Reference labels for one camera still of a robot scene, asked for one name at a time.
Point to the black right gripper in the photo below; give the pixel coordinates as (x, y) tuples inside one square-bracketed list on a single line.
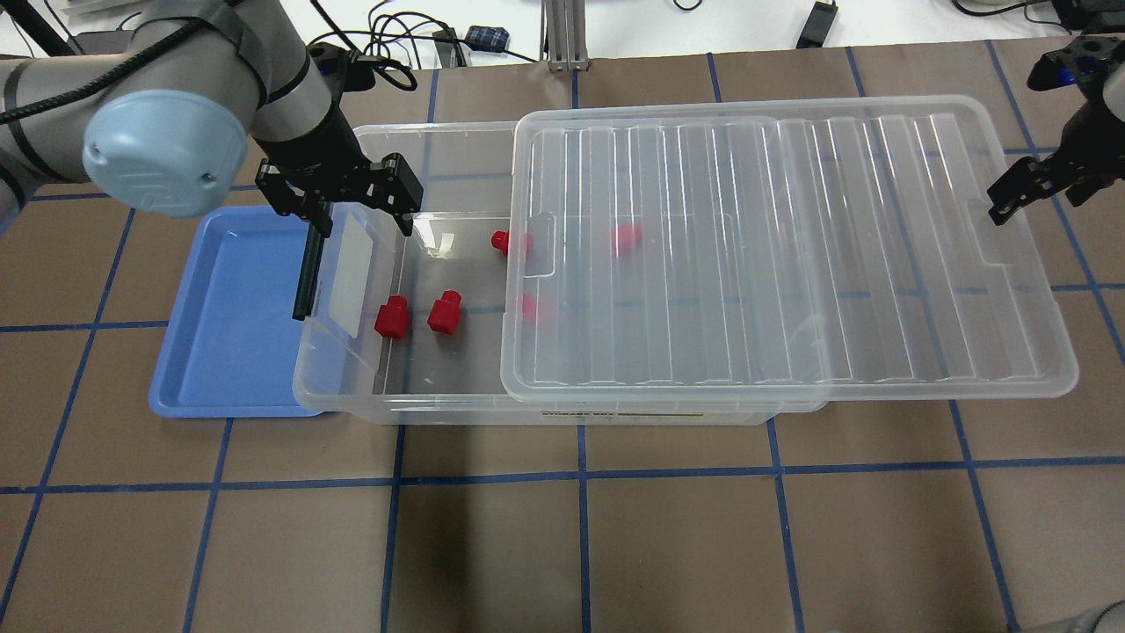
[(1083, 132)]

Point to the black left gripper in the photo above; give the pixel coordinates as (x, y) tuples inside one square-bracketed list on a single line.
[(314, 148)]

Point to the red block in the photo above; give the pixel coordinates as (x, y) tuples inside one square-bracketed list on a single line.
[(445, 315), (535, 309), (393, 318), (626, 238), (508, 245)]

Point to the clear plastic box lid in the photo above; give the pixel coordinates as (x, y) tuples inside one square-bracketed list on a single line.
[(926, 297)]

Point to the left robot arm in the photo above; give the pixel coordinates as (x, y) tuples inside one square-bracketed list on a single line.
[(165, 126)]

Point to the clear plastic storage box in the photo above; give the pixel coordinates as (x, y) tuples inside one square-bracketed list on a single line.
[(422, 369)]

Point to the blue plastic tray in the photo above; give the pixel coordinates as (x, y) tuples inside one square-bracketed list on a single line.
[(231, 344)]

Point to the black box handle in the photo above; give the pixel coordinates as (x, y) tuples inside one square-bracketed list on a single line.
[(304, 294)]

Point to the aluminium frame post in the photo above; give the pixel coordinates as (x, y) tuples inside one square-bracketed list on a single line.
[(563, 36)]

